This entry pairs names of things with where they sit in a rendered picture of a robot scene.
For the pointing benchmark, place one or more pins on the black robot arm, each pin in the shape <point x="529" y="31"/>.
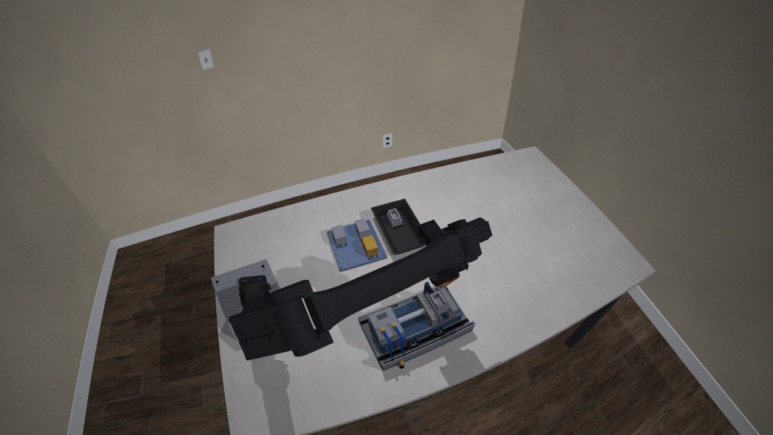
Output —
<point x="277" y="322"/>

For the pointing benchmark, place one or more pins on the yellow block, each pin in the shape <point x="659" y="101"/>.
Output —
<point x="369" y="245"/>

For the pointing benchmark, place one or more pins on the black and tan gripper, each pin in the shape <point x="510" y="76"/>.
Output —
<point x="444" y="278"/>

